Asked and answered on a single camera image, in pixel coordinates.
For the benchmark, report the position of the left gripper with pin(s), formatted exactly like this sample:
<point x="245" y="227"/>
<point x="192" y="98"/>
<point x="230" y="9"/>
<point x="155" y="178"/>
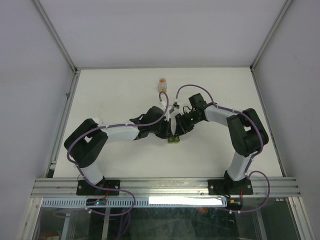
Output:
<point x="167" y="132"/>

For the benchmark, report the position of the green pill box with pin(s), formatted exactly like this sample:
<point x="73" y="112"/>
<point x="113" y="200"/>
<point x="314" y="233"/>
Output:
<point x="173" y="139"/>

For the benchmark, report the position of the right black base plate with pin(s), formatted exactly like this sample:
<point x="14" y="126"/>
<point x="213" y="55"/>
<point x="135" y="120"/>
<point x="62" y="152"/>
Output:
<point x="228" y="188"/>

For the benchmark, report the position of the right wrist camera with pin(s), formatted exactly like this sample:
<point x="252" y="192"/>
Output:
<point x="176" y="103"/>

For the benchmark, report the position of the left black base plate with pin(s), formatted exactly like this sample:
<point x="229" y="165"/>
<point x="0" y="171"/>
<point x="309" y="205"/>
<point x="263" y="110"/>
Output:
<point x="110" y="187"/>

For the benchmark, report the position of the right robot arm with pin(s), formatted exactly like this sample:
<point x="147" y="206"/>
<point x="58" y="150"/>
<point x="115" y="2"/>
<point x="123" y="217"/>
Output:
<point x="247" y="134"/>

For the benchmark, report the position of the white cap pill bottle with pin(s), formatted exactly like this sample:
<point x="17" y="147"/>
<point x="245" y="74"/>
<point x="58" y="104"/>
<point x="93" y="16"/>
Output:
<point x="98" y="121"/>

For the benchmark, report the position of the clear bottle orange pills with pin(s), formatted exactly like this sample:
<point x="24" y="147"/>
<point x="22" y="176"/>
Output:
<point x="162" y="85"/>

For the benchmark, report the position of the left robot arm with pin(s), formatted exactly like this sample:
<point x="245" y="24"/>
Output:
<point x="87" y="141"/>

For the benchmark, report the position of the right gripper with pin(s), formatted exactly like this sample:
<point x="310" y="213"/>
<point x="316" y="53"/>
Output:
<point x="182" y="127"/>

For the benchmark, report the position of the aluminium mounting rail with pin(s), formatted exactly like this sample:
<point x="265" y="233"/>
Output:
<point x="275" y="187"/>

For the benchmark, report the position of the white slotted cable duct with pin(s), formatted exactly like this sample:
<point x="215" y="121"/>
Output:
<point x="139" y="202"/>

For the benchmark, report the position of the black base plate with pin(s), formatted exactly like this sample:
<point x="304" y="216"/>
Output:
<point x="228" y="188"/>
<point x="110" y="187"/>

